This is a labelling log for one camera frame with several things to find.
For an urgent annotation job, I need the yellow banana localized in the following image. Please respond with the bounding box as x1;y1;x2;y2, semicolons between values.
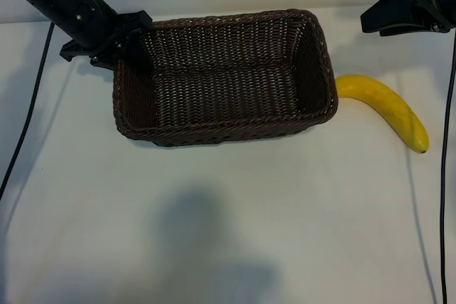
335;74;430;154

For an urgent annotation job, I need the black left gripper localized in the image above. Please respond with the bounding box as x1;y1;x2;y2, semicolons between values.
26;0;155;72

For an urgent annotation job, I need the black cable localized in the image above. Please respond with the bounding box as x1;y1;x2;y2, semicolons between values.
440;65;456;304
0;21;55;200

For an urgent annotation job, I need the dark brown wicker basket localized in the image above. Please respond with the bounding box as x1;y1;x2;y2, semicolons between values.
113;7;339;148

